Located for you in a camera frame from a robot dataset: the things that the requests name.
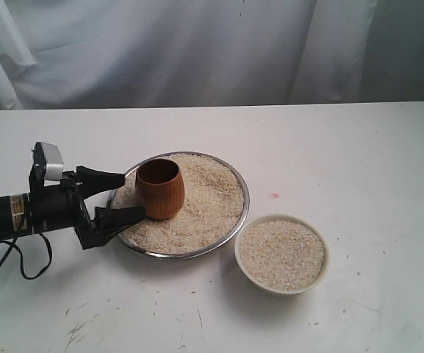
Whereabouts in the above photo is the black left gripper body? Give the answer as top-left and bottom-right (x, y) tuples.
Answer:
(26, 170), (106, 252)

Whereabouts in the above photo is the brown wooden cup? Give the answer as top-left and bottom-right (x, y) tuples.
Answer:
(135, 158), (185, 221)

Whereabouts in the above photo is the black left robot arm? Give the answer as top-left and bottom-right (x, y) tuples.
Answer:
(0, 166), (145, 250)

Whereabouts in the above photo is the large metal rice plate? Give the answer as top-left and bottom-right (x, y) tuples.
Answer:
(117, 151), (250, 260)

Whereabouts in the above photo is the white ceramic rice bowl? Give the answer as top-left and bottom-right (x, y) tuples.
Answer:
(234, 214), (329, 296)

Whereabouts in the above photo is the white backdrop cloth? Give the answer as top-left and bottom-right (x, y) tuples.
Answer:
(0, 1), (424, 110)

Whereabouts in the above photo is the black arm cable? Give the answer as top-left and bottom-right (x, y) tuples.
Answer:
(0, 182), (54, 291)

